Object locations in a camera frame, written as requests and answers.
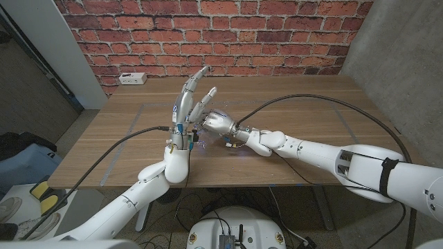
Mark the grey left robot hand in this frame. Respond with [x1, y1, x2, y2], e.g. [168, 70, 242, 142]
[171, 64, 219, 136]

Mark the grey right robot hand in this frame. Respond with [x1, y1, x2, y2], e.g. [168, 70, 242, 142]
[200, 109, 239, 136]

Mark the clear plastic wrap sheet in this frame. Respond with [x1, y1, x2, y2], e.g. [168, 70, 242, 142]
[192, 126, 215, 150]

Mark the white power outlet box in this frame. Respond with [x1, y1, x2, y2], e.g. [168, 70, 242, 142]
[118, 71, 148, 86]

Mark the red brick print backdrop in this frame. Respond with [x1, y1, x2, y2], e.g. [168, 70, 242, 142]
[53, 0, 374, 97]

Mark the white robot torso base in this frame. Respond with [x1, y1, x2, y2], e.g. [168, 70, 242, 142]
[186, 205, 288, 249]

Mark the white table leg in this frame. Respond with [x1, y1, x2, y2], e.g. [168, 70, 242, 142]
[135, 202, 153, 232]

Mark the small grey electronics box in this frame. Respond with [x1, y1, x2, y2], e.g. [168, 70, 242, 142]
[218, 234, 237, 249]

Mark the grey table leg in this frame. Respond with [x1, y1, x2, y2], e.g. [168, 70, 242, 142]
[312, 186, 335, 232]

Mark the grey perforated panel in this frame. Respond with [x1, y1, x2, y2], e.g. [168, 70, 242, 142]
[0, 13, 84, 145]

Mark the yellow and black device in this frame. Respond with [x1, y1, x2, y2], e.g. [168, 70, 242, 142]
[29, 179, 69, 217]

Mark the black bag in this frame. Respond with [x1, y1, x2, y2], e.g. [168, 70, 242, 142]
[0, 131, 58, 162]

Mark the blue-grey storage bin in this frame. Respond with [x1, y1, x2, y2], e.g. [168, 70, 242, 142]
[0, 142, 64, 195]

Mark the white sneaker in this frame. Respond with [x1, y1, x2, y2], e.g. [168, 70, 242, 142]
[12, 212, 61, 241]

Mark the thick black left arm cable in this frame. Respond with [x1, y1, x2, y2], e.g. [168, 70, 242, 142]
[19, 125, 171, 241]

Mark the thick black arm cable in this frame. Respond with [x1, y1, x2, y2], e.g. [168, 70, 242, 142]
[19, 125, 171, 241]
[235, 93, 418, 249]

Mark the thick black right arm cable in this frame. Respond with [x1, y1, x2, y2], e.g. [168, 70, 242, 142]
[235, 93, 418, 249]

